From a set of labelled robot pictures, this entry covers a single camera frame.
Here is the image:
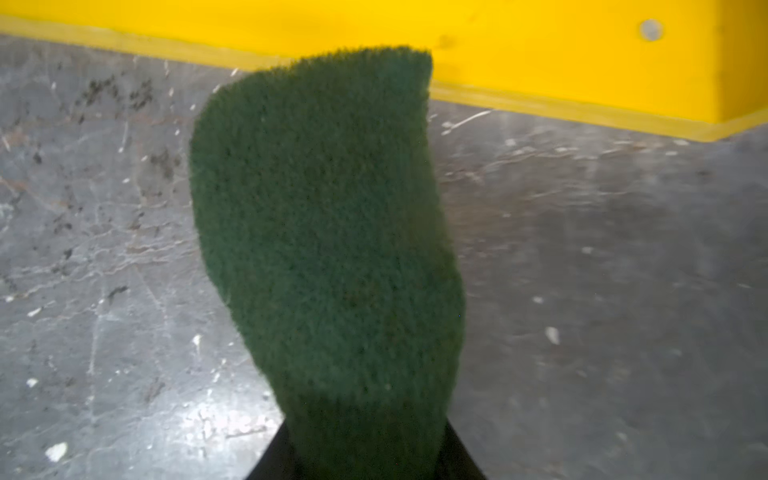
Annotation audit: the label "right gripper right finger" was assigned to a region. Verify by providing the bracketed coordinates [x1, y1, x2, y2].
[434, 422, 487, 480]

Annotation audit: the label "dark green sponge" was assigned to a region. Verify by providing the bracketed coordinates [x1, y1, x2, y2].
[189, 46, 465, 479]

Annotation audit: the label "yellow shelf pink blue boards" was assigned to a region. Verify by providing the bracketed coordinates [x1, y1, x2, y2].
[1, 0, 767, 142]

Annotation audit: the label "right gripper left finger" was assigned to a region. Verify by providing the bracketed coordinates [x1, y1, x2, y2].
[246, 422, 300, 480]

